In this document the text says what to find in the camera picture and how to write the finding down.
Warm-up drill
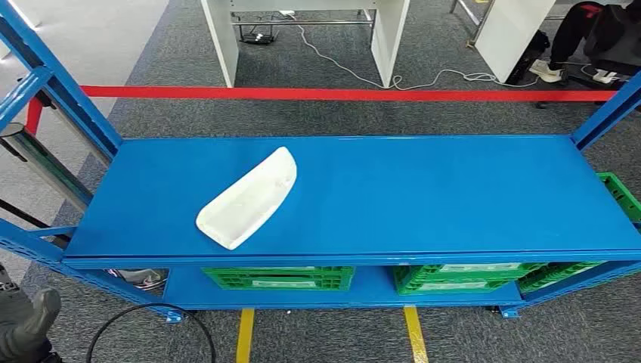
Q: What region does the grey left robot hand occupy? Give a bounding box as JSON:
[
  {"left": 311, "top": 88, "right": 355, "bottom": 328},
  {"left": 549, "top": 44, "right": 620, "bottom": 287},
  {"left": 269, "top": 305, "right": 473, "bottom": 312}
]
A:
[{"left": 0, "top": 287, "right": 63, "bottom": 363}]

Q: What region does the white plastic car part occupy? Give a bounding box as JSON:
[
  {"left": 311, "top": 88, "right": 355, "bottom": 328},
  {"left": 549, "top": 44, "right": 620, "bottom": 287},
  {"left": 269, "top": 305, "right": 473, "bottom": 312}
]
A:
[{"left": 195, "top": 146, "right": 298, "bottom": 251}]

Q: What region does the blue metal shelf rack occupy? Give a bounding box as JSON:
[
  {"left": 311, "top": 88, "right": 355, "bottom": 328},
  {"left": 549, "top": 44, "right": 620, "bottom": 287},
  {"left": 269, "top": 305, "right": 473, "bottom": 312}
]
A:
[{"left": 0, "top": 0, "right": 641, "bottom": 324}]

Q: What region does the chrome barrier stanchion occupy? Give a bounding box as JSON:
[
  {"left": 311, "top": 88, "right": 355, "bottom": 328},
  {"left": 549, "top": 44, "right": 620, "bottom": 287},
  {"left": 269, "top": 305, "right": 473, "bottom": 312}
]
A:
[{"left": 0, "top": 123, "right": 169, "bottom": 293}]

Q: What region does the yellow floor tape outline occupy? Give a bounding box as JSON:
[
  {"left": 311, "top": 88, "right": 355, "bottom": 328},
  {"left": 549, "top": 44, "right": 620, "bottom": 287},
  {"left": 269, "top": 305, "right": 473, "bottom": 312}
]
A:
[{"left": 235, "top": 306, "right": 429, "bottom": 363}]

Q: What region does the small black device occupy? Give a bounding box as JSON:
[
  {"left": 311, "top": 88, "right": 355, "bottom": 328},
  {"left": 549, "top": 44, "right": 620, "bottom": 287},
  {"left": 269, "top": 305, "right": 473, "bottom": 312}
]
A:
[{"left": 238, "top": 28, "right": 276, "bottom": 46}]

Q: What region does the red barrier belt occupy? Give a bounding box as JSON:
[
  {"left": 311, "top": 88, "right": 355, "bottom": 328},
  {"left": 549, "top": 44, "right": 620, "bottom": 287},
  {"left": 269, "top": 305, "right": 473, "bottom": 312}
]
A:
[{"left": 25, "top": 85, "right": 619, "bottom": 136}]

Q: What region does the black bag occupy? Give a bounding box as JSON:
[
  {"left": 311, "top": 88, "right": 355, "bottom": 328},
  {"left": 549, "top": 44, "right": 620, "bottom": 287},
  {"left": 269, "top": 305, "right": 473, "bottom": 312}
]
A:
[{"left": 506, "top": 29, "right": 552, "bottom": 85}]

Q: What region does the person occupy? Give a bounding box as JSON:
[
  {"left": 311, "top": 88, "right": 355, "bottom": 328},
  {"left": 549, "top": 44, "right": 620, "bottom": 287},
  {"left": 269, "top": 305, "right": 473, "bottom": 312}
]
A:
[{"left": 529, "top": 0, "right": 641, "bottom": 85}]

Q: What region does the black robot tether cable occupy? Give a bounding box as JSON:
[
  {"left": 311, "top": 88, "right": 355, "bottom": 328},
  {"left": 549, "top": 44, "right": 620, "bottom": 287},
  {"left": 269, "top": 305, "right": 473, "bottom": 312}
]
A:
[{"left": 85, "top": 302, "right": 217, "bottom": 363}]

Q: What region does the white floor cable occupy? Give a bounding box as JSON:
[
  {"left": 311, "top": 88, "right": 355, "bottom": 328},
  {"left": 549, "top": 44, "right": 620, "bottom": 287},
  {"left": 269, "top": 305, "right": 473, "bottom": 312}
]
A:
[{"left": 280, "top": 10, "right": 552, "bottom": 92}]

